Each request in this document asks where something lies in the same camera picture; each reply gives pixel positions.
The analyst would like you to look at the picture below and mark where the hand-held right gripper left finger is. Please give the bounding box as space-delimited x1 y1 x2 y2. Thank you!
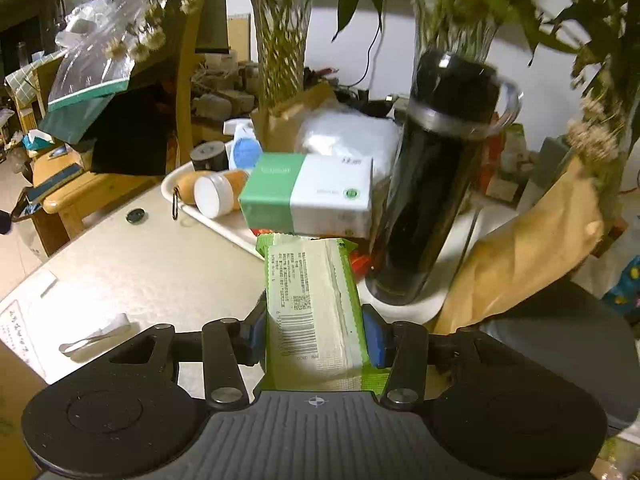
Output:
47 304 268 407

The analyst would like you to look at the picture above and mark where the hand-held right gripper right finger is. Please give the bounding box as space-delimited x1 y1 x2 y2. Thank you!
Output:
361 304 594 408

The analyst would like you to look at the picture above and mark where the green wet wipes packet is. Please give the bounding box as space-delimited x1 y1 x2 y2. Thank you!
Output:
256 232 393 393

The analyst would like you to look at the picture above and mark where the wooden chair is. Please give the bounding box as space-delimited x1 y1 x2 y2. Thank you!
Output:
31 150 162 257

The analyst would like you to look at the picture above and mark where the white printed paper sheet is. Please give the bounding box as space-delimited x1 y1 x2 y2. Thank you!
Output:
0 269 59 382

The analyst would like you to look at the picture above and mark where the tan jar with white lid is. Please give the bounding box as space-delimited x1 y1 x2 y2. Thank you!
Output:
194 170 250 218

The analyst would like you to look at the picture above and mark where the green white tissue box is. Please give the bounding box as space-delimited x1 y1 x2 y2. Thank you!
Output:
238 152 374 238

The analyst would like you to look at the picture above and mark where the tan bottle with carabiner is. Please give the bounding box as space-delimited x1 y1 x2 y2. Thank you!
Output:
171 172 211 221

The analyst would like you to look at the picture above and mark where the black thermos bottle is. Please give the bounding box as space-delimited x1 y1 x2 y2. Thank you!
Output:
365 50 523 306

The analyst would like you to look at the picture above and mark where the long brown paper wrap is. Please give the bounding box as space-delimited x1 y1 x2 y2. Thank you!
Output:
430 157 607 337

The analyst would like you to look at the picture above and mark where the black round tin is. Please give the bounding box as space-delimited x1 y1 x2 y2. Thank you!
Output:
190 141 229 172

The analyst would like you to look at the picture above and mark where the blue white tube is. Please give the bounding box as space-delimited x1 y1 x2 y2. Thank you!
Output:
223 119 264 171

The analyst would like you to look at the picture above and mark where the clear green-edged zip bag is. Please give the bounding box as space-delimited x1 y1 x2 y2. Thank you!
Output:
40 0 167 144

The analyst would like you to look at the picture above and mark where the grey zip case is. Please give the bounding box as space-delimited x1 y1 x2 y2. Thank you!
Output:
480 280 640 433

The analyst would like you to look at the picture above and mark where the brown cardboard box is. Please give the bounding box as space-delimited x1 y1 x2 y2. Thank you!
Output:
0 342 48 480

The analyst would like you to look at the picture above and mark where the white plastic bag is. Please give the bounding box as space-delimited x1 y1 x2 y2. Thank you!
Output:
295 102 402 182

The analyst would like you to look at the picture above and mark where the small brown paper bag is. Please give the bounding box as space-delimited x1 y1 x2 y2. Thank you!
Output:
250 82 339 154

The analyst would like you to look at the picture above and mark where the red orange box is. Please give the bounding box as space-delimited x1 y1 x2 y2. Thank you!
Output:
479 124 527 202

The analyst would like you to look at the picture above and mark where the dried white flower sprig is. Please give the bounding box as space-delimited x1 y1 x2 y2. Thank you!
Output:
566 95 623 163
104 7 167 62

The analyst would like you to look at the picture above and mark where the grey box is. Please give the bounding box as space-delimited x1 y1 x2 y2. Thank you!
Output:
516 136 572 212

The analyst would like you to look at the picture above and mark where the bag of colourful pieces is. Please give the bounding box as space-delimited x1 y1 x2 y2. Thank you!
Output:
601 255 640 322

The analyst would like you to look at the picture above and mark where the ribbed glass vase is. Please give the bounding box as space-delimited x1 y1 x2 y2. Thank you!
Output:
247 0 314 111
412 0 501 73

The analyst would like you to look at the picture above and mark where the black power cable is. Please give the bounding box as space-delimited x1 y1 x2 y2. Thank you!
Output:
356 24 382 92

